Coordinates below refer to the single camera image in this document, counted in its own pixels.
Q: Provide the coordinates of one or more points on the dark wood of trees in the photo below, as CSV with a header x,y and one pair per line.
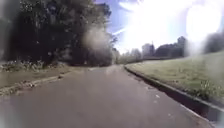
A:
x,y
56,33

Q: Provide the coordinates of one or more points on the concrete kerb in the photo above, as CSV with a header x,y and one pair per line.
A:
x,y
180,95

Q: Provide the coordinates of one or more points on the grey asphalt path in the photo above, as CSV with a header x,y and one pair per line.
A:
x,y
96,100

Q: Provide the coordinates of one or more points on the weedy grass verge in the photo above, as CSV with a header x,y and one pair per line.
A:
x,y
23,77

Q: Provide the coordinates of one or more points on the distant row of trees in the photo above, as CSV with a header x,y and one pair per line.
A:
x,y
160,50

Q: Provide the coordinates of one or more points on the grass slope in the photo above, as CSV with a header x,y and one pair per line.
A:
x,y
186,71

